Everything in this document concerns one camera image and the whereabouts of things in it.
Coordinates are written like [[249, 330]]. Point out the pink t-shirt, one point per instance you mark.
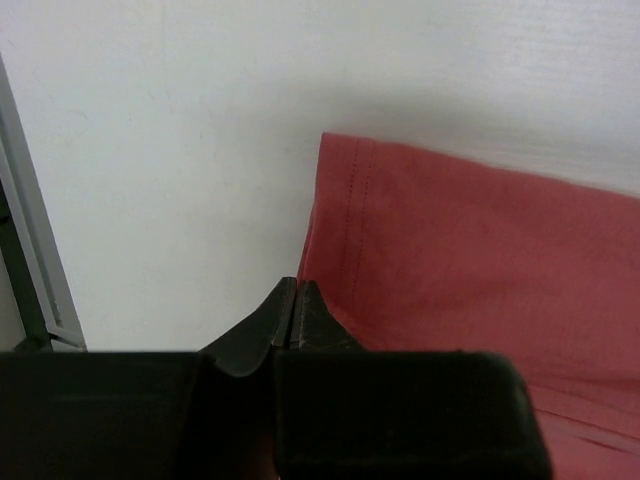
[[417, 250]]

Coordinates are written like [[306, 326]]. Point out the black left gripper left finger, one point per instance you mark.
[[205, 414]]

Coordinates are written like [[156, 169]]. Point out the aluminium side frame rail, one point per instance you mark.
[[37, 310]]

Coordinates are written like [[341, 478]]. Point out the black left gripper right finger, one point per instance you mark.
[[345, 412]]

